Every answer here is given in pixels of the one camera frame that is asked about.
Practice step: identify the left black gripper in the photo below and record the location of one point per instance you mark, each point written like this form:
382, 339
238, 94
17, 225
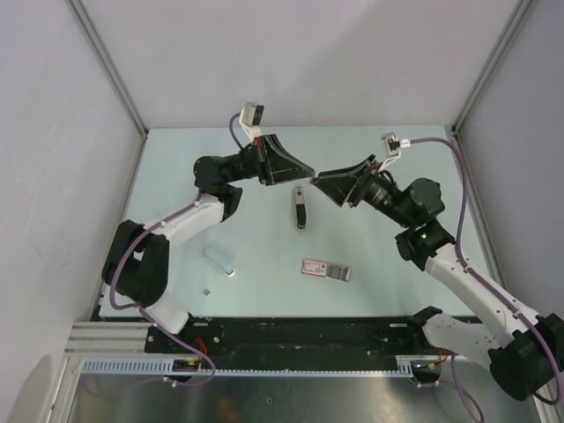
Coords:
284, 167

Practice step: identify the aluminium frame rails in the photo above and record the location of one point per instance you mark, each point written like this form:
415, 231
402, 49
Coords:
546, 412

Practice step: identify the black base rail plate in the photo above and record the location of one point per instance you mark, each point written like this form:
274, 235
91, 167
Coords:
305, 344

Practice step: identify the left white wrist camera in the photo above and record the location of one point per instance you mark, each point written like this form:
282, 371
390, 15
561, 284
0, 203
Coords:
250, 118

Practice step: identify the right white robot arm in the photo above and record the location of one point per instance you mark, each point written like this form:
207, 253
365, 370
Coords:
522, 349

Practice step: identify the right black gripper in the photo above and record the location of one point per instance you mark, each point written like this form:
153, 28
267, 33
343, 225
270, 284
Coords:
337, 184

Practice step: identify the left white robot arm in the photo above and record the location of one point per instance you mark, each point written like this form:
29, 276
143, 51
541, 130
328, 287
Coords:
137, 263

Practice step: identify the red white staples box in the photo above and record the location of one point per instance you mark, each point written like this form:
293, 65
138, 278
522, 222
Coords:
326, 270

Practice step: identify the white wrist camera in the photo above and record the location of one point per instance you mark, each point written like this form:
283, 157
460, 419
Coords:
393, 147
250, 118

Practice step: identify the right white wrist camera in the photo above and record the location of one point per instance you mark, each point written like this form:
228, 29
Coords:
393, 147

